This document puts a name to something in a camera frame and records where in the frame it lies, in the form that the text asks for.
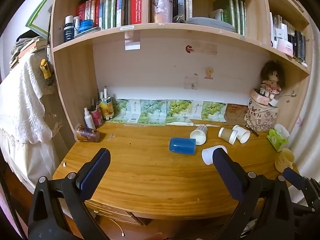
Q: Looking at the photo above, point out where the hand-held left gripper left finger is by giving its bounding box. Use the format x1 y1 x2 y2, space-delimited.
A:
28 148 112 240

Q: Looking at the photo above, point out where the printed fabric bag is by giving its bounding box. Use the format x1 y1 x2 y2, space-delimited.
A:
244 97 279 132

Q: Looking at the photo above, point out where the white printed paper cup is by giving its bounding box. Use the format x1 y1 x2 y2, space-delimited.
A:
232 125 251 144

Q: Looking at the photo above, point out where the grey oval pouch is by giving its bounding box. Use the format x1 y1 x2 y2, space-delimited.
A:
186 17 236 33

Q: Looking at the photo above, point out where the row of mixed-colour books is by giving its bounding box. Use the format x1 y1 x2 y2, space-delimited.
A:
76 0 143 30

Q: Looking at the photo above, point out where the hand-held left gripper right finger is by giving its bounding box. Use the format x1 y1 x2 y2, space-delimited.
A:
212 148 297 240

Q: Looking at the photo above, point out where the wooden bookshelf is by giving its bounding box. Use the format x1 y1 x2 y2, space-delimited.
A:
49 0 314 144

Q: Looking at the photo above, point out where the small white box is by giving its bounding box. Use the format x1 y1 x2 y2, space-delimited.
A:
210 9 224 22

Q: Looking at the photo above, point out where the white lace cloth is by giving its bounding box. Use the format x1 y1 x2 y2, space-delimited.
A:
0 52 55 146

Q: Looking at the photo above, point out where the green leaf leaflet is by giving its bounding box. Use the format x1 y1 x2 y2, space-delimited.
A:
191 101 227 123
165 100 194 126
136 99 167 126
110 99 141 125

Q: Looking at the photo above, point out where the green tissue pack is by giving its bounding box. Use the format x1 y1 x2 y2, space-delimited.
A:
266 124 290 152

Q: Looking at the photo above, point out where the floral patterned tall box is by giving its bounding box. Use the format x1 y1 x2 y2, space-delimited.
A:
152 0 173 23

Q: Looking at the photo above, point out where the row of green books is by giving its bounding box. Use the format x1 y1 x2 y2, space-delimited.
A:
213 0 247 36

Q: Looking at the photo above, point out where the pale yellow cup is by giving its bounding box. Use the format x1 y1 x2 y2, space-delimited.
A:
274 148 295 173

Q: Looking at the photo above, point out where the clear plastic pocket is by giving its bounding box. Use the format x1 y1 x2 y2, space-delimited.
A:
184 76 199 90

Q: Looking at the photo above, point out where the brown paper cup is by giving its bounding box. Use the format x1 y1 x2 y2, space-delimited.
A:
218 127 237 145

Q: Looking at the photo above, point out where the white patterned paper cup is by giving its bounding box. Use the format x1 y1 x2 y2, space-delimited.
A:
189 125 208 145

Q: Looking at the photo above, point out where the white book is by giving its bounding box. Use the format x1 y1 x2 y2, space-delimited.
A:
184 0 193 20

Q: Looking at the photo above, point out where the blue plastic cup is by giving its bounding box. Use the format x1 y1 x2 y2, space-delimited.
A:
169 137 197 156

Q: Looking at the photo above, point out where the white cable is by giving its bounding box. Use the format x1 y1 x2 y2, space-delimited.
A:
109 217 125 237

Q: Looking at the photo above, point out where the brown kraft paper bag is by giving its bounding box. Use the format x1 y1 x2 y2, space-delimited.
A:
223 104 248 126

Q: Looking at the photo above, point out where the brown-haired rag doll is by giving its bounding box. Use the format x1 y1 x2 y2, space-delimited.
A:
260 60 285 99

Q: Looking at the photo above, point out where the pink can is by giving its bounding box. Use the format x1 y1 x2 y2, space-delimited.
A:
90 109 104 128

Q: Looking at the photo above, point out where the green framed picture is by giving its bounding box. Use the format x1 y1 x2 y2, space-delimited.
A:
25 0 58 39

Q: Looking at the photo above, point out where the dark pen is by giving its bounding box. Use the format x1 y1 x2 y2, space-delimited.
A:
246 125 259 137

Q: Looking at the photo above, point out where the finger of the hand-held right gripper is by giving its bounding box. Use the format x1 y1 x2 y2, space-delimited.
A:
283 167 310 191

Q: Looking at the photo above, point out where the purple drink cup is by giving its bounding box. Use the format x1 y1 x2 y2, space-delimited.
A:
74 124 100 143

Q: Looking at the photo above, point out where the stack of old books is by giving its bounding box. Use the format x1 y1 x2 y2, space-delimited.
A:
9 35 49 68

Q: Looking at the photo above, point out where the white patterned curtain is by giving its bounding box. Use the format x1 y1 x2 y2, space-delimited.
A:
290 25 320 203

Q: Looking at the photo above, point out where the yellow toy figure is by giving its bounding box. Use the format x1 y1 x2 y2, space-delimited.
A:
40 59 53 81

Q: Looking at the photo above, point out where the row of dark books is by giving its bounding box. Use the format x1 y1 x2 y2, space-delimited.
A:
270 12 307 64

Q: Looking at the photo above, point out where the blue jar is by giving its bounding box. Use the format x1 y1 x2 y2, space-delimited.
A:
79 19 94 33

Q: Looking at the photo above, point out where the wooden desk drawer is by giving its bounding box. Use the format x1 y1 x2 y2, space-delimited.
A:
87 200 152 227

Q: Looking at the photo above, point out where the yellow pen holder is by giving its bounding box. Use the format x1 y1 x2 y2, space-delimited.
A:
100 97 115 120

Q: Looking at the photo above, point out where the pink round box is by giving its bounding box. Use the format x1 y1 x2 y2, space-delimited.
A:
250 89 270 107

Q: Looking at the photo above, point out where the dark bottle with white cap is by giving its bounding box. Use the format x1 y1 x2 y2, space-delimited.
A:
64 16 75 43

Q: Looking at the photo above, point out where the pink and white box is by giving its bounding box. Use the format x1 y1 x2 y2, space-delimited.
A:
276 39 293 57

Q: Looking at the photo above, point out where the white spray bottle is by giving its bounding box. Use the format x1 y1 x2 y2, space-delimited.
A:
84 107 96 130

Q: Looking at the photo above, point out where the plain white paper cup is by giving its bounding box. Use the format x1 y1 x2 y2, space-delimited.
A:
201 145 228 165

